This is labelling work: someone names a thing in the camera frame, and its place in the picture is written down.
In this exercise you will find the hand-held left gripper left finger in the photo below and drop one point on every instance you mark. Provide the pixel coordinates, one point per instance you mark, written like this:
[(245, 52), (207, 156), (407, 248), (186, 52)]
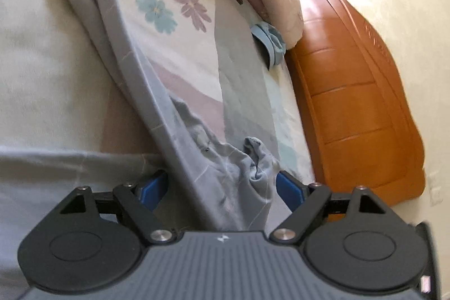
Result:
[(153, 191)]

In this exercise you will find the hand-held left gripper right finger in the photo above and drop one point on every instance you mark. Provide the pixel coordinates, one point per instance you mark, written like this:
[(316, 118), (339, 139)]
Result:
[(290, 191)]

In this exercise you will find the grey pants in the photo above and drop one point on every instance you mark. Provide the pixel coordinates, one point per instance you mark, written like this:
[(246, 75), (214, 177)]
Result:
[(211, 180)]

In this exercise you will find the wooden headboard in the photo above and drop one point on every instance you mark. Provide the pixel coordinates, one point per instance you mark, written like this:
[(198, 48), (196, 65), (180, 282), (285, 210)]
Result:
[(351, 92)]

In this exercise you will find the blue cap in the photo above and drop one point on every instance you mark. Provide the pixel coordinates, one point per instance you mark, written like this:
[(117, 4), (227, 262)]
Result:
[(269, 40)]

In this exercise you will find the white wall socket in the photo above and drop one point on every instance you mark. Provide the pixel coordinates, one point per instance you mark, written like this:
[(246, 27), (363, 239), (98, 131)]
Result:
[(435, 187)]

